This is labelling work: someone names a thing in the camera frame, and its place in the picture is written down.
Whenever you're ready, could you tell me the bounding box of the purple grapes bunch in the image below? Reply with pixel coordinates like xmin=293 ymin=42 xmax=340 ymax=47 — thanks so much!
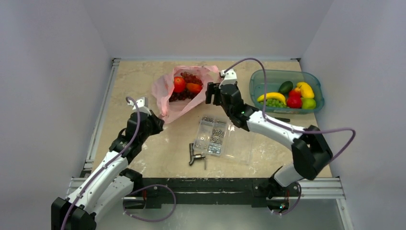
xmin=169 ymin=72 xmax=203 ymax=102

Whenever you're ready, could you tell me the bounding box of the red apple from bag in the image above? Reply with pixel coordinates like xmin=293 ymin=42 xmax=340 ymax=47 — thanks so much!
xmin=173 ymin=77 xmax=186 ymax=93

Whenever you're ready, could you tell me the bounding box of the pink plastic bag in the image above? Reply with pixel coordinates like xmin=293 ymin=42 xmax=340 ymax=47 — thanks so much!
xmin=151 ymin=66 xmax=219 ymax=123

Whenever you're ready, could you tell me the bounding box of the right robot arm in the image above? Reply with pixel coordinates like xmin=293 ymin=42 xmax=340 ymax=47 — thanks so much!
xmin=205 ymin=82 xmax=333 ymax=195

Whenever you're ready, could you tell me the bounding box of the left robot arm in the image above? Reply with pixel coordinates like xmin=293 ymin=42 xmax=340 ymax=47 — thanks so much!
xmin=51 ymin=111 xmax=164 ymax=230

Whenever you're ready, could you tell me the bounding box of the orange red fruit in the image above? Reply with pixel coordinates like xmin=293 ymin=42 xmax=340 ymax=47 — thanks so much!
xmin=186 ymin=83 xmax=203 ymax=94

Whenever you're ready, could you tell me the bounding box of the green grapes bunch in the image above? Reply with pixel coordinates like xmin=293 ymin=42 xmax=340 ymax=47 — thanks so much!
xmin=259 ymin=99 xmax=287 ymax=108

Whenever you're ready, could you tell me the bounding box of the yellow banana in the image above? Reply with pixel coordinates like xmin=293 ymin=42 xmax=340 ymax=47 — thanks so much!
xmin=257 ymin=92 xmax=286 ymax=105

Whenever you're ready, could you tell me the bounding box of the clear plastic screw box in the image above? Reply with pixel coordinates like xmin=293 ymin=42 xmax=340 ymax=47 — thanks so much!
xmin=192 ymin=115 xmax=255 ymax=165

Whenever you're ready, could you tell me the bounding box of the black metal tool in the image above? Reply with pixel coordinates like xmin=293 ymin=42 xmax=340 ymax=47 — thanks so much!
xmin=189 ymin=143 xmax=207 ymax=170

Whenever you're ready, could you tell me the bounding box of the dark green avocado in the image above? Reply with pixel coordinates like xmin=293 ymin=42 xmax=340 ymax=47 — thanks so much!
xmin=278 ymin=81 xmax=293 ymax=95

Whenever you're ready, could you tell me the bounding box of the teal plastic tub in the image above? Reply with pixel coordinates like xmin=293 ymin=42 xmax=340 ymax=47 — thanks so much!
xmin=249 ymin=70 xmax=325 ymax=114

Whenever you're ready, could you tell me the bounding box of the red apple in tub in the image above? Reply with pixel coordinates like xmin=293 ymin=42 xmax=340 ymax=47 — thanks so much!
xmin=286 ymin=88 xmax=302 ymax=109

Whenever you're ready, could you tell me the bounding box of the green lime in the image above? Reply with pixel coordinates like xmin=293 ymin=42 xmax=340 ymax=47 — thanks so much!
xmin=301 ymin=98 xmax=317 ymax=110

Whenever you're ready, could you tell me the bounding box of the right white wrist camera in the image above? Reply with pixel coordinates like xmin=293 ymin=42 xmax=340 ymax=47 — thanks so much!
xmin=219 ymin=69 xmax=237 ymax=86

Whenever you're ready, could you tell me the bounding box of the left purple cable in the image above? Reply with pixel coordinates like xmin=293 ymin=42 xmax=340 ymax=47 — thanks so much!
xmin=60 ymin=96 xmax=177 ymax=230

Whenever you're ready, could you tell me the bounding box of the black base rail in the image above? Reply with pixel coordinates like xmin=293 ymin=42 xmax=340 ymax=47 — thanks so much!
xmin=122 ymin=178 xmax=301 ymax=211

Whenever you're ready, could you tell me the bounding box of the aluminium frame rail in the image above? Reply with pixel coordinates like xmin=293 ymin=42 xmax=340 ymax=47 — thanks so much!
xmin=66 ymin=67 xmax=344 ymax=216

